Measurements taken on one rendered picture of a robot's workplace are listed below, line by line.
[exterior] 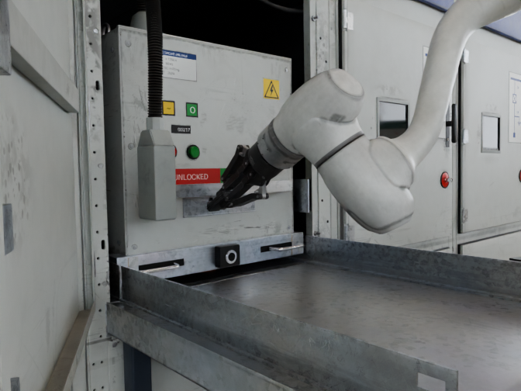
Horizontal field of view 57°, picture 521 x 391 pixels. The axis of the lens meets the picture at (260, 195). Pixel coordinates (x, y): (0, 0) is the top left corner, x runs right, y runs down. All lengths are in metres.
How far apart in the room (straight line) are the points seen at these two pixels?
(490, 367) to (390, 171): 0.32
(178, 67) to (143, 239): 0.38
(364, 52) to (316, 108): 0.71
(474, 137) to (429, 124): 1.17
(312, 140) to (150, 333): 0.42
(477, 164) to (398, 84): 0.61
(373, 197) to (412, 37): 0.99
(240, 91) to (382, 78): 0.51
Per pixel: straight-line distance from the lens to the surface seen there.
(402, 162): 0.82
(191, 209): 1.10
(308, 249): 1.33
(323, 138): 0.80
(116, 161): 1.05
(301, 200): 1.31
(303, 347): 0.60
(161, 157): 0.94
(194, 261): 1.11
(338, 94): 0.78
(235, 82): 1.20
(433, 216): 1.79
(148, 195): 0.95
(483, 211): 2.14
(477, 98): 2.09
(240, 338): 0.69
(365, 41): 1.50
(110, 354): 1.02
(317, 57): 1.36
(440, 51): 0.96
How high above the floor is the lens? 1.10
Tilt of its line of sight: 3 degrees down
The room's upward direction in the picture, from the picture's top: 1 degrees counter-clockwise
